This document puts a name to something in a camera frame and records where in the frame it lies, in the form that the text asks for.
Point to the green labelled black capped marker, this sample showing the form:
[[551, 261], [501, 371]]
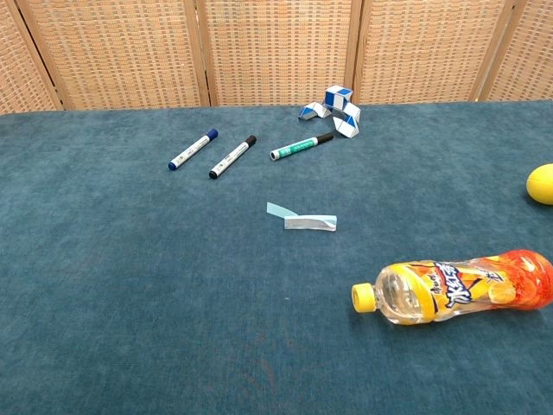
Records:
[[298, 148]]

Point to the black capped whiteboard marker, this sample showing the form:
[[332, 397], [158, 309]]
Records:
[[233, 156]]

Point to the blue capped whiteboard marker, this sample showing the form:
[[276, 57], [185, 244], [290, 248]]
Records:
[[193, 149]]

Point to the blue white snake puzzle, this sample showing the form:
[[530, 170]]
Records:
[[337, 97]]

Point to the teal blue table cloth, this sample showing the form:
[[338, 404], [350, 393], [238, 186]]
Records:
[[173, 302]]

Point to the woven rattan folding screen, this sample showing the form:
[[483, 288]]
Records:
[[276, 52]]

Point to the orange iced tea bottle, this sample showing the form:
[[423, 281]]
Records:
[[466, 287]]

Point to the yellow foam ball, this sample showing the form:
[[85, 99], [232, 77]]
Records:
[[541, 183]]

